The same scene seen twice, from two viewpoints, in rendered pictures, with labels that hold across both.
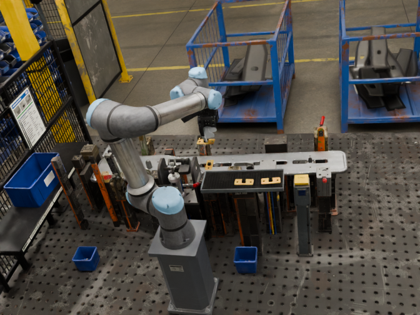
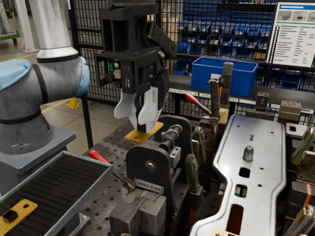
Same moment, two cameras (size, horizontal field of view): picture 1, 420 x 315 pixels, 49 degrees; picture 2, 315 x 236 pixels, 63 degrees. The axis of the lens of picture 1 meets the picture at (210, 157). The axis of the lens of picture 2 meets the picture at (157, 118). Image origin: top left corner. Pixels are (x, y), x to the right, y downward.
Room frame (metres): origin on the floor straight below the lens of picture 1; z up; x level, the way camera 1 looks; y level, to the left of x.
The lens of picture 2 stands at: (1.91, -0.40, 1.52)
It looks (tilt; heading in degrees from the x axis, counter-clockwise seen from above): 27 degrees down; 98
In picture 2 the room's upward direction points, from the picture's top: straight up
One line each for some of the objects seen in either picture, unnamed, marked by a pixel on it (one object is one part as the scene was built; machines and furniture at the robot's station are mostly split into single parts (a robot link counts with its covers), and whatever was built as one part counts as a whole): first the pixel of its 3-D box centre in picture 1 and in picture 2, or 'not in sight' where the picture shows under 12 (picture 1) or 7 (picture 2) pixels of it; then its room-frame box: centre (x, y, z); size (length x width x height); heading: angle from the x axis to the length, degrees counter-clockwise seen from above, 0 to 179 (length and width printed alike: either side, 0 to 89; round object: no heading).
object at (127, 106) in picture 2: (208, 135); (126, 108); (1.80, -0.01, 1.33); 0.06 x 0.03 x 0.09; 70
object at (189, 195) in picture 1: (185, 198); (163, 201); (1.84, 0.16, 0.94); 0.18 x 0.13 x 0.49; 75
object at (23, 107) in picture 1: (27, 118); (295, 35); (2.38, 0.97, 1.30); 0.23 x 0.02 x 0.31; 165
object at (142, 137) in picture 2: (205, 140); (145, 128); (1.83, 0.00, 1.28); 0.08 x 0.04 x 0.01; 70
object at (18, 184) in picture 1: (36, 179); (223, 75); (2.06, 0.93, 1.09); 0.30 x 0.17 x 0.13; 161
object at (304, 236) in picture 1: (303, 218); not in sight; (1.57, -0.38, 0.92); 0.08 x 0.08 x 0.44; 75
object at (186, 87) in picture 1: (186, 92); not in sight; (1.73, 0.04, 1.59); 0.11 x 0.11 x 0.08; 44
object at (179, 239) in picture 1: (175, 227); (22, 125); (1.42, 0.20, 1.15); 0.15 x 0.15 x 0.10
